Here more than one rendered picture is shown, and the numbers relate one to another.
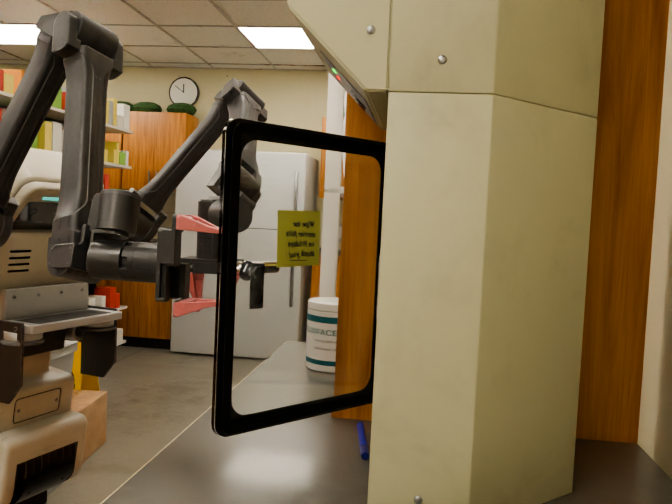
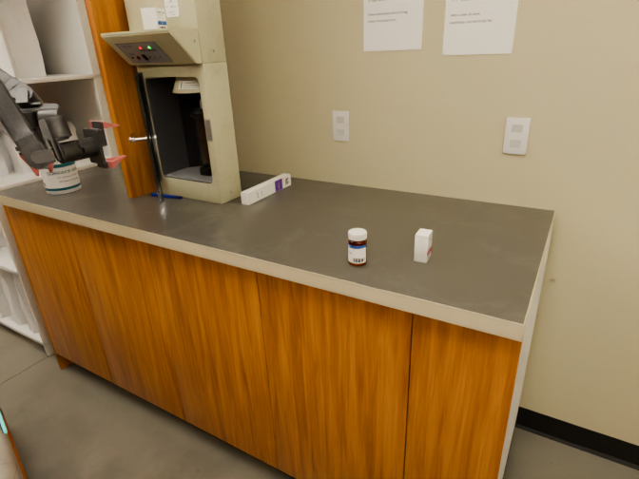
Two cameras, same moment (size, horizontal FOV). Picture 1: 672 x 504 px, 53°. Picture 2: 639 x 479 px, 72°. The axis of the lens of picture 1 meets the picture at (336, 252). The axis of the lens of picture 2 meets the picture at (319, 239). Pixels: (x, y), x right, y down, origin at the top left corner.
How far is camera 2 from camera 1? 120 cm
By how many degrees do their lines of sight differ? 67
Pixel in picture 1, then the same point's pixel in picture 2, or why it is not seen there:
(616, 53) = not seen: hidden behind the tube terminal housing
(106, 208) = (60, 125)
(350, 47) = (190, 47)
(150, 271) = (96, 151)
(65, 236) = (35, 146)
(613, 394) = not seen: hidden behind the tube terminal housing
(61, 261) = (46, 159)
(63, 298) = not seen: outside the picture
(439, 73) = (213, 55)
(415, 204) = (215, 101)
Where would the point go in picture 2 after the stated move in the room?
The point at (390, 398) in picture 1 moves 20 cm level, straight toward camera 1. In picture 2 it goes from (221, 164) to (267, 169)
